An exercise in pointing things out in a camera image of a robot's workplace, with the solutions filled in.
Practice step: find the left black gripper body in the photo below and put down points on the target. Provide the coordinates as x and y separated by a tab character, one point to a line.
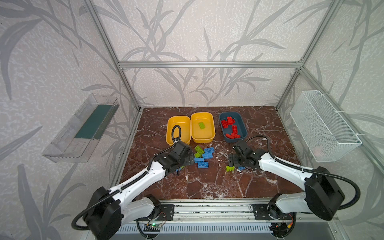
186	159

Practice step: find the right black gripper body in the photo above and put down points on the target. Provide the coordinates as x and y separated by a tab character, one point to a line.
235	161

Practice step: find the green lego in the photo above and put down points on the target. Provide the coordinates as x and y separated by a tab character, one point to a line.
230	169
201	125
199	152

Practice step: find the yellow plastic bin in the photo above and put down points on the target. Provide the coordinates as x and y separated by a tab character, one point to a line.
184	123
206	135

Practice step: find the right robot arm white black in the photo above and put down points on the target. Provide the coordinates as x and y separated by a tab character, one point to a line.
323	193

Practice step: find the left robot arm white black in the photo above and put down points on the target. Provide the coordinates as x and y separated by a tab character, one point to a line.
109	209

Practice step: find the blue lego top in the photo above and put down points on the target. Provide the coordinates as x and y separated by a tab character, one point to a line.
209	150

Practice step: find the dark teal plastic bin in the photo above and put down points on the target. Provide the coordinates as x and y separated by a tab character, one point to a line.
242	131

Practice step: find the right wiring bundle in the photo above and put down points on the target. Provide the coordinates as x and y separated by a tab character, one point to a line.
282	226

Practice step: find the aluminium front rail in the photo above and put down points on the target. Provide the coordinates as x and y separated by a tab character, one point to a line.
231	209

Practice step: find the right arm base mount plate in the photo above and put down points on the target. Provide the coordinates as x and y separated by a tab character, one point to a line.
270	212

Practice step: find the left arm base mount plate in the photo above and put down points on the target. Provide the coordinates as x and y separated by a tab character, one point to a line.
168	209

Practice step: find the left circuit board with wires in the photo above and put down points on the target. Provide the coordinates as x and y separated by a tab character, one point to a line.
156	224

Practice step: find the white wire mesh basket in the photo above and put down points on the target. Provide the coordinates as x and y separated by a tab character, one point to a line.
325	131

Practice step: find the clear plastic wall shelf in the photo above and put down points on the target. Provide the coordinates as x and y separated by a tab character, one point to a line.
78	139

